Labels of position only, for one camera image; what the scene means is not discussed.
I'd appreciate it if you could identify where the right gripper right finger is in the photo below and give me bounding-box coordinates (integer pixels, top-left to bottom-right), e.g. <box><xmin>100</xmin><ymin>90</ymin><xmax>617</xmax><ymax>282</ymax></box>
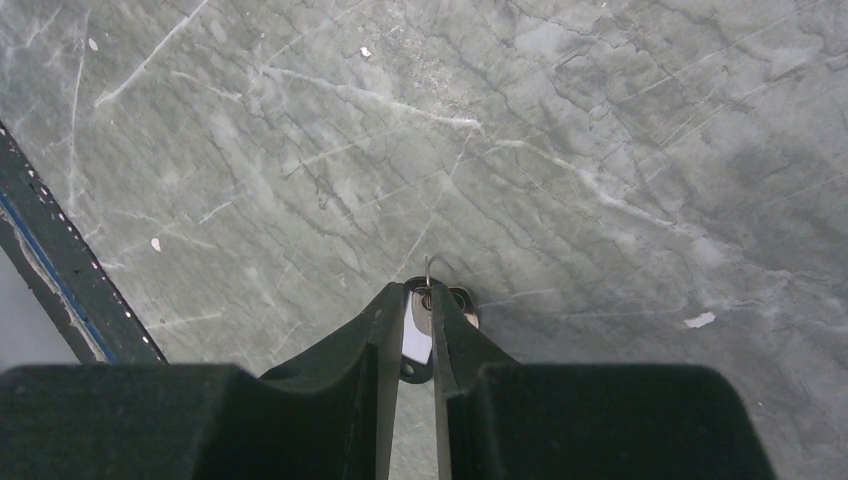
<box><xmin>430</xmin><ymin>284</ymin><xmax>518</xmax><ymax>479</ymax></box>

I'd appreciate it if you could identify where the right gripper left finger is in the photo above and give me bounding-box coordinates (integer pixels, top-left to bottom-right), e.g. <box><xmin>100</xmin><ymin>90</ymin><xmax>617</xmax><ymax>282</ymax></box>
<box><xmin>261</xmin><ymin>282</ymin><xmax>405</xmax><ymax>479</ymax></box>

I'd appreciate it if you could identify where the black tagged key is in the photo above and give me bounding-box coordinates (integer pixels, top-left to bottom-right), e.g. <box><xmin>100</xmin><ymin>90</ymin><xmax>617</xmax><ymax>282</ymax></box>
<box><xmin>400</xmin><ymin>256</ymin><xmax>441</xmax><ymax>385</ymax></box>

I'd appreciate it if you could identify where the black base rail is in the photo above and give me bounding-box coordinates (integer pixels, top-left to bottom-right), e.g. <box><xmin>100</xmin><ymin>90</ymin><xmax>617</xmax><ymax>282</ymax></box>
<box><xmin>1</xmin><ymin>126</ymin><xmax>167</xmax><ymax>364</ymax></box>

